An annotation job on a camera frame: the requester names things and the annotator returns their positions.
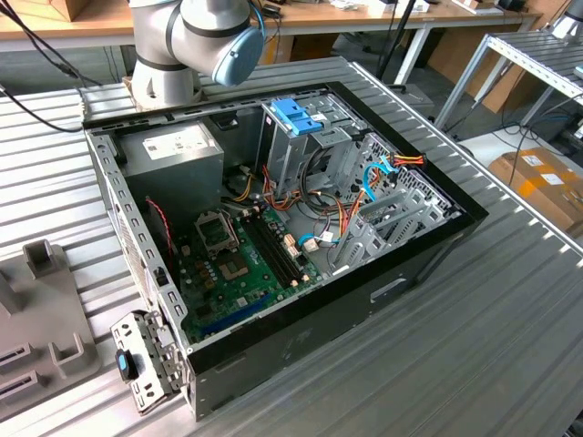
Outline coloured power wire black connector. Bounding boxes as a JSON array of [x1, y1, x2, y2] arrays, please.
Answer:
[[336, 153, 426, 240]]

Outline metal disk bay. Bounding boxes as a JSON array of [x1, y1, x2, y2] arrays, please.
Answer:
[[326, 184, 462, 278]]

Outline black RAM slot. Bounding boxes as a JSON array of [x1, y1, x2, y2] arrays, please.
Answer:
[[240, 214, 292, 289], [245, 213, 297, 288], [250, 212, 302, 287], [254, 211, 307, 284]]

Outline locking lever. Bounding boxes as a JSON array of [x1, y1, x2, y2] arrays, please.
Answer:
[[225, 211, 241, 250]]

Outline metal drive cage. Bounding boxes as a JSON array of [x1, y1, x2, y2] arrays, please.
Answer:
[[254, 90, 365, 195]]

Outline CPU socket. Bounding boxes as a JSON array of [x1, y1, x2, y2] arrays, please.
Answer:
[[194, 209, 241, 257]]

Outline green motherboard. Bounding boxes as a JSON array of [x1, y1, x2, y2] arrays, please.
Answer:
[[175, 204, 327, 345]]

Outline blue plastic drive latch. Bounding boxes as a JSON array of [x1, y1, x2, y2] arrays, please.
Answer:
[[269, 98, 325, 137]]

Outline blue expansion slot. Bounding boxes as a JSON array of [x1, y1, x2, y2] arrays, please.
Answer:
[[199, 294, 274, 336]]

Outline grey power supply unit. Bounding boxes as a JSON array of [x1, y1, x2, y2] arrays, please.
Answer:
[[116, 118, 227, 229]]

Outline black open PC case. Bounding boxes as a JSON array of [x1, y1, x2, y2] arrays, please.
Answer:
[[80, 80, 491, 422]]

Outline black case fan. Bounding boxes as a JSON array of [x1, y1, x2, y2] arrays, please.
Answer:
[[144, 195, 177, 274]]

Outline plain brown cardboard box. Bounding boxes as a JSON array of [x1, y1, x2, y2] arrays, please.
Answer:
[[45, 0, 134, 23], [266, 34, 341, 65]]

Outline long wooden desk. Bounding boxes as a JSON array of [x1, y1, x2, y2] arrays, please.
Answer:
[[0, 0, 546, 54]]

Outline black tripod stand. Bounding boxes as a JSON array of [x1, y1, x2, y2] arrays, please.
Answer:
[[375, 0, 418, 90]]

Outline large brown cardboard sheet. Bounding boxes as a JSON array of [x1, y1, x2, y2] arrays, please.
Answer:
[[427, 25, 541, 115]]

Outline grey parts rack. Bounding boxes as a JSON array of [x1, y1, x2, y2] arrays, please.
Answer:
[[0, 239, 102, 409]]

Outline cardboard box with white labels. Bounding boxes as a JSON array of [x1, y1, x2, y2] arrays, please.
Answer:
[[487, 146, 583, 238]]

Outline metal slat side table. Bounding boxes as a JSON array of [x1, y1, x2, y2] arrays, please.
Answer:
[[435, 31, 583, 137]]

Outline orange red wire bundle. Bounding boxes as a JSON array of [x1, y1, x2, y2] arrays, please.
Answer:
[[260, 164, 304, 214]]

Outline thick black cable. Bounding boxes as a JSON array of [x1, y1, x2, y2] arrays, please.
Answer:
[[298, 136, 347, 219]]

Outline white connector red wire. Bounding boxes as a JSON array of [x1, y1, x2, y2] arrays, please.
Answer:
[[302, 229, 350, 254]]

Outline yellow black wire bundle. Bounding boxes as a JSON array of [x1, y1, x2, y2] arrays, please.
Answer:
[[225, 166, 257, 204]]

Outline red fan wire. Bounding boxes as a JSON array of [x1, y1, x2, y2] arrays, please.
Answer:
[[144, 195, 178, 269]]

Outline metal hinged card bracket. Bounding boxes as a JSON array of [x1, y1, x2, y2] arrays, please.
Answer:
[[110, 308, 191, 416]]

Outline brown square base plate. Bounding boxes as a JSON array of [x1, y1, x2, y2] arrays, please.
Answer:
[[121, 75, 140, 113]]

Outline black hanging cable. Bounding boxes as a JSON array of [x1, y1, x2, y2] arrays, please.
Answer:
[[0, 0, 102, 87], [0, 84, 87, 135]]

